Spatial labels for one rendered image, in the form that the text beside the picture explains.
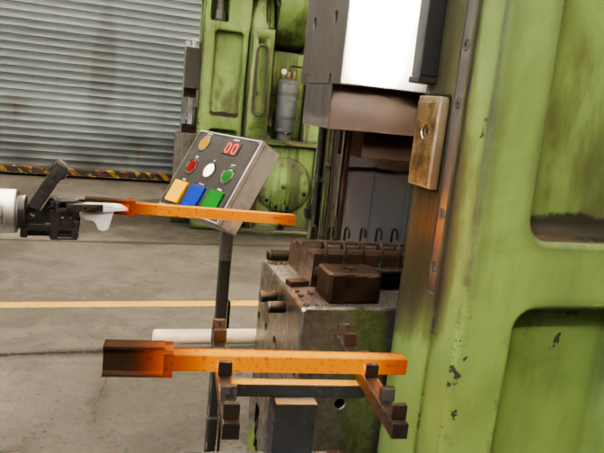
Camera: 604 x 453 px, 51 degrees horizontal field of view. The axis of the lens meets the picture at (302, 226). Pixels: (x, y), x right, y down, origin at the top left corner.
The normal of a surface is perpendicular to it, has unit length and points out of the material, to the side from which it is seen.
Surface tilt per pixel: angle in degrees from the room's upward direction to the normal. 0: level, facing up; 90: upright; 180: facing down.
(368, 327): 90
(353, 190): 90
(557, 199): 89
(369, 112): 90
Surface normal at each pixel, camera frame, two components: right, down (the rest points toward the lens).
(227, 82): 0.20, 0.18
